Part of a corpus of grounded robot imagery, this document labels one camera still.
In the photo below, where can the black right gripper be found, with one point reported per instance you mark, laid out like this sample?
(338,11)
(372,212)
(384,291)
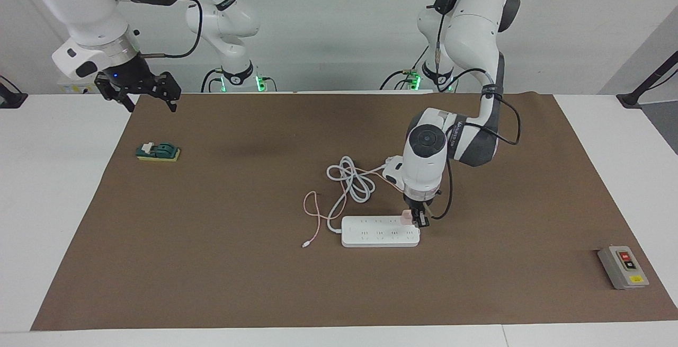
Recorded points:
(131,77)

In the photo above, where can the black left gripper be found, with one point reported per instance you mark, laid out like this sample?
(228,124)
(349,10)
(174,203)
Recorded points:
(419,204)

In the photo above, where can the pink charger block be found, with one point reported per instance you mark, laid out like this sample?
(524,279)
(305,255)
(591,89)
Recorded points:
(406,219)

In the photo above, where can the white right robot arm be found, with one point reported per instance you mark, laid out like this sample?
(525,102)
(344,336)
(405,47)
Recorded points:
(85,8)

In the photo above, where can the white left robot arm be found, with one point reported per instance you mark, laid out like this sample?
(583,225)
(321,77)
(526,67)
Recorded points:
(424,161)

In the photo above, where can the white power strip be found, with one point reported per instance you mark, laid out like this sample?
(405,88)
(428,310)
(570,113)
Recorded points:
(378,236)

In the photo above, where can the white box with yellow labels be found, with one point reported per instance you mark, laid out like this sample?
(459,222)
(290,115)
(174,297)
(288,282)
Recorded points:
(79,89)

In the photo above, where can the green fixture on yellow sponge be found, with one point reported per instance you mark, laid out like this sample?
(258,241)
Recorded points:
(159,152)

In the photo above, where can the black table clamp stand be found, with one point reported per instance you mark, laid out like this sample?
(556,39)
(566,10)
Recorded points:
(630,99)
(10,100)

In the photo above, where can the brown table mat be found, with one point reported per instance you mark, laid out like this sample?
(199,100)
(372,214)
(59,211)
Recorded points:
(212,283)

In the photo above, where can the grey on-off switch box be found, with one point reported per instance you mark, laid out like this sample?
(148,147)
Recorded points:
(624,267)

